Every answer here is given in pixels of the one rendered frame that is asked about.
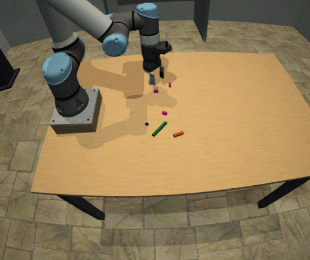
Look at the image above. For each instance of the green rod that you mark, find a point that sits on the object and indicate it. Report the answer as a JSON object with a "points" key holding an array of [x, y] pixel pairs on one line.
{"points": [[155, 133]]}

